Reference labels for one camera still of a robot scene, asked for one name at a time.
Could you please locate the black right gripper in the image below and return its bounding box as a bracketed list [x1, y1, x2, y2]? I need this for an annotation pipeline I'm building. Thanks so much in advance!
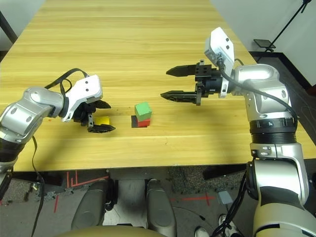
[160, 59, 224, 107]

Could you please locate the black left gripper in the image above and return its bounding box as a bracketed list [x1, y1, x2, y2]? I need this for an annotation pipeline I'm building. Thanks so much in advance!
[73, 100, 116, 134]

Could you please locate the yellow block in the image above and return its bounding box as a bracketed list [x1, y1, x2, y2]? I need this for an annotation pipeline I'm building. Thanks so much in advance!
[94, 116, 111, 126]

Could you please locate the green block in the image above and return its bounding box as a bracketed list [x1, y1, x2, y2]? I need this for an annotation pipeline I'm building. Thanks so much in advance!
[134, 102, 153, 122]

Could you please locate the black square marker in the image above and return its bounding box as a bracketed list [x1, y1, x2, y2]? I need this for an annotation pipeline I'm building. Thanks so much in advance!
[130, 115, 149, 128]

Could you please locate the black tripod stand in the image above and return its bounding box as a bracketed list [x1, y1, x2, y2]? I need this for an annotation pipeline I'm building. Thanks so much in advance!
[253, 0, 313, 52]

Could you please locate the grey left robot leg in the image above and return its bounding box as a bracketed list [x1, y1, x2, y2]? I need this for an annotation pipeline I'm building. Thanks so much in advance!
[71, 179, 109, 230]

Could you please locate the grey robot leg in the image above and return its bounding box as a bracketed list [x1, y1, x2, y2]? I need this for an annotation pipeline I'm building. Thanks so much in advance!
[145, 178, 177, 237]
[71, 179, 109, 230]

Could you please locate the grey right robot leg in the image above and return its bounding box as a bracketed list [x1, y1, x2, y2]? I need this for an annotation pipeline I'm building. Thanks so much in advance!
[145, 178, 177, 237]

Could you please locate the olive robot torso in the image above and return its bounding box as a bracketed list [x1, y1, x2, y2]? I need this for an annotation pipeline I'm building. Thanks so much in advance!
[55, 226, 151, 237]

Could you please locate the grey floor pedal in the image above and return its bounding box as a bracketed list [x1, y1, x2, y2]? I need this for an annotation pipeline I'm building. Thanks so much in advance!
[217, 191, 233, 205]

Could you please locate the white shoe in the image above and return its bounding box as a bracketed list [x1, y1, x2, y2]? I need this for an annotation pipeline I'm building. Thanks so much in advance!
[218, 214, 239, 235]
[195, 226, 210, 237]

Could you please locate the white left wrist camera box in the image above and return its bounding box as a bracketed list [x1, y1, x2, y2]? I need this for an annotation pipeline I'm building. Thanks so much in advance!
[61, 75, 103, 123]

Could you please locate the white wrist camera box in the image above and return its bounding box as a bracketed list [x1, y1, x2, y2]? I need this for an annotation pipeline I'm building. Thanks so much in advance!
[204, 26, 235, 99]
[61, 75, 103, 123]

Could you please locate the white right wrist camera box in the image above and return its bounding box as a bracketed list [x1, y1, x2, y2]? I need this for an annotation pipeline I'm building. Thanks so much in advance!
[204, 26, 235, 99]

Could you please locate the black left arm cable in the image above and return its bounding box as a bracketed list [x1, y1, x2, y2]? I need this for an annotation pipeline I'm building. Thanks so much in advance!
[31, 68, 90, 237]

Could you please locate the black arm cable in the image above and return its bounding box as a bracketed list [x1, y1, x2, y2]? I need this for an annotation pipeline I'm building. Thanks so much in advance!
[217, 58, 299, 126]
[31, 68, 90, 237]

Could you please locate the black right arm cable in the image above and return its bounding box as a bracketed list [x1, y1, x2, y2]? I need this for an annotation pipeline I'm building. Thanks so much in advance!
[217, 58, 299, 126]

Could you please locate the black cable bundle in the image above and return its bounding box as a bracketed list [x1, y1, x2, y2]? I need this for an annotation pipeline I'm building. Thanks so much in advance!
[212, 164, 250, 237]

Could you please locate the wooden side table black frame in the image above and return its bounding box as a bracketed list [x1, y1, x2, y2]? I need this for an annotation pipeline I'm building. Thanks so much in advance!
[0, 11, 18, 59]

